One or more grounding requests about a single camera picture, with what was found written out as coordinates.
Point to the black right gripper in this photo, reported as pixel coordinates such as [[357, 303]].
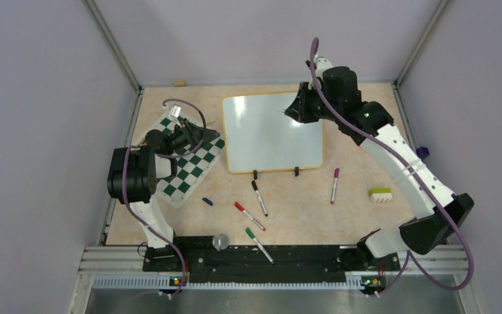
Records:
[[299, 110]]

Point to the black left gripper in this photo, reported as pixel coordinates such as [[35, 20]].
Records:
[[187, 129]]

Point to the yellow framed whiteboard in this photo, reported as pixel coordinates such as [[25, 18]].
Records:
[[258, 138]]

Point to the blue marker cap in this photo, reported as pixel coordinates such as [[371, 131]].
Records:
[[207, 201]]

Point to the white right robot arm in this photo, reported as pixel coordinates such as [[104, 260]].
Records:
[[438, 211]]

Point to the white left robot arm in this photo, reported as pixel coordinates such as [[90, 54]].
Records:
[[149, 216]]

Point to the green white chessboard mat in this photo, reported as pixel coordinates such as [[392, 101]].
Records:
[[138, 174]]

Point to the small wooden block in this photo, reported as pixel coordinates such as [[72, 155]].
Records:
[[179, 83]]

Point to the purple capped marker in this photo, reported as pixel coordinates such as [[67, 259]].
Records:
[[334, 185]]

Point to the black capped marker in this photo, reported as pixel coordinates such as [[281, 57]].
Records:
[[260, 199]]

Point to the red capped marker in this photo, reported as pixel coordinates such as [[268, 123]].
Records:
[[253, 219]]

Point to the grey round knob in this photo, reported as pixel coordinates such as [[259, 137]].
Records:
[[220, 242]]

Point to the green white eraser block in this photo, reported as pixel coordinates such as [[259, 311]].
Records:
[[380, 195]]

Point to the green capped marker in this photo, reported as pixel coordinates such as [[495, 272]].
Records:
[[251, 235]]

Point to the purple plastic piece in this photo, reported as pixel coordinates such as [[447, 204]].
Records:
[[422, 152]]

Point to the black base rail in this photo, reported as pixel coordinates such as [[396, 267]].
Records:
[[204, 262]]

